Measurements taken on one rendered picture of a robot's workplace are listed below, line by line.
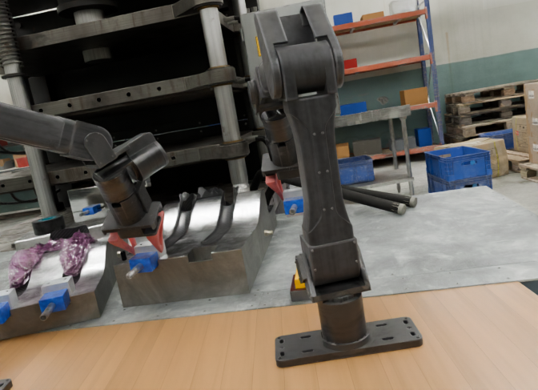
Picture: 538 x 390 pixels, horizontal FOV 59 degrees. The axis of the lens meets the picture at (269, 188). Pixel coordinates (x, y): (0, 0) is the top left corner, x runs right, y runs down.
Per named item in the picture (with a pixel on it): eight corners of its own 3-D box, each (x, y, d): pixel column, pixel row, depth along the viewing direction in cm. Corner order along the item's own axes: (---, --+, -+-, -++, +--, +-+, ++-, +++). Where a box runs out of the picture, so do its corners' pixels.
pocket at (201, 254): (216, 271, 90) (212, 252, 90) (190, 274, 91) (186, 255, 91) (221, 263, 95) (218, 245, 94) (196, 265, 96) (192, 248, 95)
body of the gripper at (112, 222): (114, 214, 92) (98, 184, 87) (163, 207, 90) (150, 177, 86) (103, 238, 87) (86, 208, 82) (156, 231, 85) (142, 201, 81)
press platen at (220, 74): (250, 120, 156) (239, 61, 153) (-90, 178, 176) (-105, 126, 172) (277, 112, 237) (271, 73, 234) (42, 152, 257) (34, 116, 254)
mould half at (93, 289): (100, 317, 91) (87, 263, 90) (-43, 350, 88) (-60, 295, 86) (130, 248, 140) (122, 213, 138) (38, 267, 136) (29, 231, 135)
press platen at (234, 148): (262, 190, 160) (253, 138, 157) (-71, 239, 180) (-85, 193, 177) (284, 158, 241) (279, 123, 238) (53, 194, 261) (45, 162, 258)
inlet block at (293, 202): (307, 224, 90) (303, 196, 89) (281, 227, 91) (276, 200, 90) (311, 211, 103) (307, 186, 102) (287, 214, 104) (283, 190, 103)
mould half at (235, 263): (250, 293, 90) (237, 226, 88) (122, 307, 94) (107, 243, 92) (277, 224, 139) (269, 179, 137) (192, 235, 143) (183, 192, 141)
